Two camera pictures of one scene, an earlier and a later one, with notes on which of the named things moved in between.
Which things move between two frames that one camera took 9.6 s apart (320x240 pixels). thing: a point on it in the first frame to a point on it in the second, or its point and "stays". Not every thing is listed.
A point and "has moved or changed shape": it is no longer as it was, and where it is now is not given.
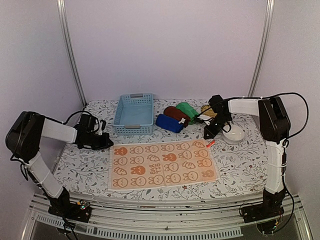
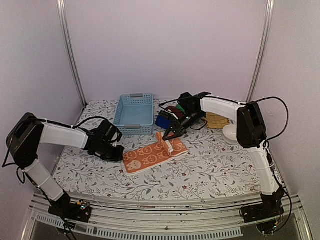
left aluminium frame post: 61,7 stays
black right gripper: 213,132 to 180,131
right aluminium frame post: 265,47 stays
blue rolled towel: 169,123 stays
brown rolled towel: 177,114 stays
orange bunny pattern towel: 138,164 has moved or changed shape
